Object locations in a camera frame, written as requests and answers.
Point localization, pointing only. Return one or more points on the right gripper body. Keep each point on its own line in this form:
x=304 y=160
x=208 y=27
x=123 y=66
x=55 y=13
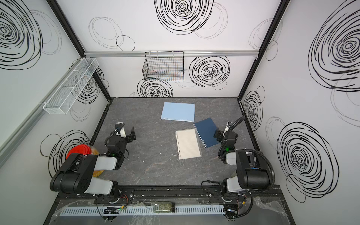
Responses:
x=220 y=138

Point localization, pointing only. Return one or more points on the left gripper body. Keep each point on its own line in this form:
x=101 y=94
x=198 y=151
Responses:
x=128 y=139

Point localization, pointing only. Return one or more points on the white lined spiral notebook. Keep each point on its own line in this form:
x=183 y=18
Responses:
x=187 y=144

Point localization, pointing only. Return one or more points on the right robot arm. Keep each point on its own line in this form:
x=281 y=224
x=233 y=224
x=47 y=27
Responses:
x=254 y=172

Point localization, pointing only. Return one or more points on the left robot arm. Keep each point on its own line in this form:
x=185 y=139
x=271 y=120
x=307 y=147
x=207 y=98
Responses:
x=75 y=176

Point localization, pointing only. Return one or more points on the dark blue notebook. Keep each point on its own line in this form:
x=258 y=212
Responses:
x=206 y=130

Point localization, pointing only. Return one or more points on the light blue notebook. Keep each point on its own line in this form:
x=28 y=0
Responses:
x=181 y=112

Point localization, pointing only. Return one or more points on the green circuit box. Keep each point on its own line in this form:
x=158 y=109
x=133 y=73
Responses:
x=164 y=207

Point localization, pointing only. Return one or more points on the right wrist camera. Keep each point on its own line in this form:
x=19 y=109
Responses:
x=228 y=125

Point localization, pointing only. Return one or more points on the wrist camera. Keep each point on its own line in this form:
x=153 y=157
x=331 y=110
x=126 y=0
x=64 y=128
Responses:
x=119 y=129
x=228 y=125

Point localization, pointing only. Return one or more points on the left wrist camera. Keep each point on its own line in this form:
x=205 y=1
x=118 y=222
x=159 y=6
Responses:
x=119 y=129

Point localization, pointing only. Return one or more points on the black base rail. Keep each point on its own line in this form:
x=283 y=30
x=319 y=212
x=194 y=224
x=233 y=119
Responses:
x=203 y=194

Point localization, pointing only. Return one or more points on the white slotted cable duct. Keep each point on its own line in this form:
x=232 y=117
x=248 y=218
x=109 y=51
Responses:
x=141 y=210

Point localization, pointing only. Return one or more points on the white wire shelf basket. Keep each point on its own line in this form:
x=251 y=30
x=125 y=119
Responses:
x=77 y=86

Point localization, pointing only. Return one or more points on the black wire basket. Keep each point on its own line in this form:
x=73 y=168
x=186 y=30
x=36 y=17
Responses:
x=170 y=69

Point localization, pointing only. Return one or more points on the aluminium wall rail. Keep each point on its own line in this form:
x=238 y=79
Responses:
x=186 y=53

